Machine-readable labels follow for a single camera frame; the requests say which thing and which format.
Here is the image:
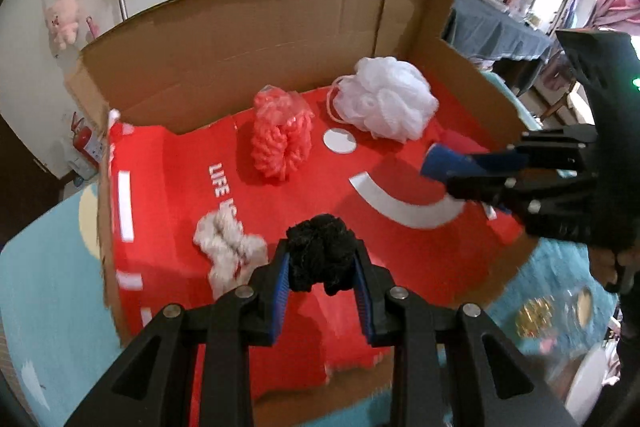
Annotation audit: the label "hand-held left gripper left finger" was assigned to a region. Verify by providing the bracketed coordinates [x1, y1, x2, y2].
[65, 239, 292, 427]

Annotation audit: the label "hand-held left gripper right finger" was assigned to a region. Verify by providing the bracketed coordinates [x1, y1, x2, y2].
[350, 242, 581, 427]

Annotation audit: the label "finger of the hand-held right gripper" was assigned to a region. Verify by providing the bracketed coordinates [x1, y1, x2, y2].
[445, 171, 602, 244]
[470, 125, 599, 176]

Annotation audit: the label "blue towel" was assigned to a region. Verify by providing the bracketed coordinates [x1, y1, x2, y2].
[421, 144, 501, 182]

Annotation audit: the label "black scrunchie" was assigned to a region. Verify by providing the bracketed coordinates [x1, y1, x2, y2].
[286, 214, 358, 297]

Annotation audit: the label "cream scrunchie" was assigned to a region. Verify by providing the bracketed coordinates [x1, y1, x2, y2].
[194, 211, 268, 300]

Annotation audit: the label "white mesh bath loofah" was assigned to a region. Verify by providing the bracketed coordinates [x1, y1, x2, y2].
[327, 57, 438, 142]

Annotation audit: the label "orange-red mesh bath pouf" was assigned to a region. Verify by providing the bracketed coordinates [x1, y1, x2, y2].
[251, 86, 313, 182]

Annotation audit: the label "cardboard box red lining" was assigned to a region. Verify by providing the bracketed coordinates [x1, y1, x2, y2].
[65, 0, 543, 403]

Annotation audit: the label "person's right hand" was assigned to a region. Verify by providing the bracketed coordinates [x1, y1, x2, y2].
[587, 244, 640, 294]

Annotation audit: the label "table with grey cloth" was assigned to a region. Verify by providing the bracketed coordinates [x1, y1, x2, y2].
[336, 0, 556, 62]

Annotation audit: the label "small glass jar gold contents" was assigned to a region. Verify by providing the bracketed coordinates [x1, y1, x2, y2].
[515, 284, 598, 343]

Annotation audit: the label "red fire extinguisher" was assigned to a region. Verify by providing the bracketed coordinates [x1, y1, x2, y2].
[70, 113, 103, 168]

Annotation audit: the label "light pink plush toy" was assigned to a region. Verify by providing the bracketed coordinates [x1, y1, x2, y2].
[44, 0, 81, 52]

